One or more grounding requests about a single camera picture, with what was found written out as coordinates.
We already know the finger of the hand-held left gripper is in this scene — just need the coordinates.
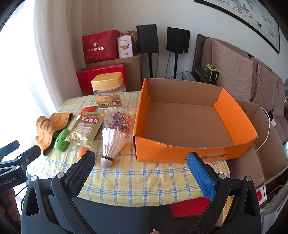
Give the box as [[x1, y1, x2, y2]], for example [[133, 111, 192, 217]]
[[0, 141, 20, 158], [0, 145, 41, 174]]

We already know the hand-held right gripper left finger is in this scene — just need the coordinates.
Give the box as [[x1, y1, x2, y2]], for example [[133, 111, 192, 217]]
[[21, 150, 96, 234]]

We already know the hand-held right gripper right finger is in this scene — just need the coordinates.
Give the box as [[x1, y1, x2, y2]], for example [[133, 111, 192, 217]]
[[187, 152, 264, 234]]

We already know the orange ping pong ball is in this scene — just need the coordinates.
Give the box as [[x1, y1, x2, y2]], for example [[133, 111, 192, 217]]
[[76, 147, 91, 161]]

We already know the orange patterned towel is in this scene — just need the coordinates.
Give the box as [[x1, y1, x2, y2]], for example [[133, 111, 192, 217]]
[[35, 112, 73, 156]]

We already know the green paw-print capsule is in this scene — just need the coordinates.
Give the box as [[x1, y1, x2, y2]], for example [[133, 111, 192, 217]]
[[53, 129, 71, 152]]

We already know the white feather shuttlecock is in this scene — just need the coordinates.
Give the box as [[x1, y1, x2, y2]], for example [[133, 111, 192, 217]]
[[100, 128, 127, 168]]

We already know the foil snack packet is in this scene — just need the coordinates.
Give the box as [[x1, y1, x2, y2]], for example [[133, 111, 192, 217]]
[[69, 112, 106, 148]]

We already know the orange cardboard box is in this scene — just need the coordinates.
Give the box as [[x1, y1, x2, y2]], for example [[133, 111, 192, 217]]
[[133, 78, 259, 163]]

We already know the orange tube with white cap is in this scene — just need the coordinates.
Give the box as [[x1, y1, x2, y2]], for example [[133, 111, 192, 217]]
[[80, 106, 98, 115]]

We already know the person's left hand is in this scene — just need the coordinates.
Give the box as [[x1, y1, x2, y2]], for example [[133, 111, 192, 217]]
[[0, 188, 21, 223]]

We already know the red box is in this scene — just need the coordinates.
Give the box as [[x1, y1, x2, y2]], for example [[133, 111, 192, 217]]
[[170, 198, 211, 217]]

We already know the yellow plaid tablecloth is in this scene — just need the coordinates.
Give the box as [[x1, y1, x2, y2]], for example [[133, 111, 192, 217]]
[[27, 91, 230, 201]]

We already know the bag of colourful rubber bands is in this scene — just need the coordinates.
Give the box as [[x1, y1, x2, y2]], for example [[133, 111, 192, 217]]
[[102, 108, 135, 140]]

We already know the open brown cardboard box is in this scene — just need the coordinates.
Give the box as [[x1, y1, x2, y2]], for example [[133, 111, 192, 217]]
[[232, 99, 288, 186]]

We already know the clear jar with yellow lid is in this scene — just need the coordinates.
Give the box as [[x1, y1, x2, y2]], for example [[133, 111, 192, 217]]
[[91, 73, 126, 109]]

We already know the brown sofa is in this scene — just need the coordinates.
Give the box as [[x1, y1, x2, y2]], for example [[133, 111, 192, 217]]
[[192, 34, 288, 144]]

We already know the grey blue box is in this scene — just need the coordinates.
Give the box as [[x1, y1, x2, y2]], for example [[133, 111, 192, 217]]
[[181, 72, 198, 81]]

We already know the white curtain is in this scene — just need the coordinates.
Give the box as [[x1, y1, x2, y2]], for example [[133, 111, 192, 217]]
[[34, 0, 83, 113]]

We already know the green portable radio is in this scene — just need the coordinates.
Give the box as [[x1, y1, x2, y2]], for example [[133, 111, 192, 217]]
[[205, 64, 220, 82]]

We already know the large brown sofa cushion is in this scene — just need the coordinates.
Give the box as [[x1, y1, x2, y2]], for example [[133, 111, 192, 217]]
[[210, 39, 254, 103]]

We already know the closed brown cardboard box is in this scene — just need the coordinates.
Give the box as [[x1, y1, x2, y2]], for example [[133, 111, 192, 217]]
[[85, 53, 142, 93]]

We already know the black speaker stand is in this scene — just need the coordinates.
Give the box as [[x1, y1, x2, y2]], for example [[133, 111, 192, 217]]
[[173, 53, 179, 79], [147, 52, 154, 79]]

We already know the tall red gift bag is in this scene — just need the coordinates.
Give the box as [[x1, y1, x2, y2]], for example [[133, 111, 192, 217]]
[[82, 30, 121, 64]]

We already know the white tissue pack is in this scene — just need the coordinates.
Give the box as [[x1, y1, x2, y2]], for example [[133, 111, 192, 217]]
[[117, 35, 134, 59]]

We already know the black speaker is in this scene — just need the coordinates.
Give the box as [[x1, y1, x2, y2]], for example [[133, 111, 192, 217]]
[[136, 24, 159, 54], [166, 27, 190, 54]]

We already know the gold wrapped package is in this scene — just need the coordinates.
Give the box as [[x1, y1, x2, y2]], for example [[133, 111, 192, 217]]
[[124, 30, 139, 54]]

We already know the framed ink painting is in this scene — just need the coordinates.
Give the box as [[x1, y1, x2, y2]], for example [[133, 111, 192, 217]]
[[193, 0, 280, 55]]

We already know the white cable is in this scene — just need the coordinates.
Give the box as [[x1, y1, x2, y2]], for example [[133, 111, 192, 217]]
[[255, 106, 271, 151]]

